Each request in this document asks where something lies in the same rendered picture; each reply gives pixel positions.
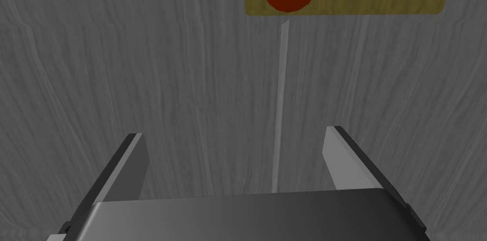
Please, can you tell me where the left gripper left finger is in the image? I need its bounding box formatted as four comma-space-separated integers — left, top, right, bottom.
58, 132, 150, 235

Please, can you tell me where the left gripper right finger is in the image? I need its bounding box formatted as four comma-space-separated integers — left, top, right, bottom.
321, 125, 427, 231

